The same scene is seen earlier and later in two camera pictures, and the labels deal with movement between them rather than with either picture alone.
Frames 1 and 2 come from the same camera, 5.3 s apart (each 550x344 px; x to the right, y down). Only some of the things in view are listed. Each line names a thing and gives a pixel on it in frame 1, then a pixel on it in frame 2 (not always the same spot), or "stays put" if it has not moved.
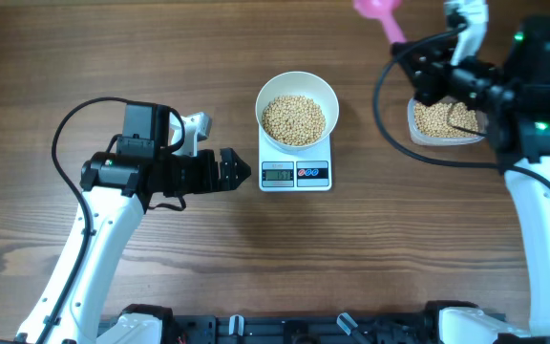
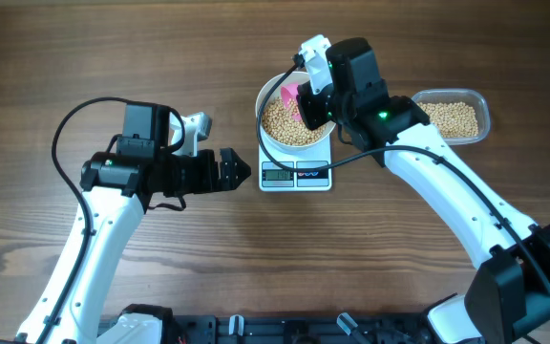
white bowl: (304, 84) stays put
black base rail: (301, 329) stays put
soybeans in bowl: (293, 119) stays put
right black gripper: (433, 56) -> (310, 117)
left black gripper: (208, 182) stays put
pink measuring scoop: (385, 10) -> (289, 99)
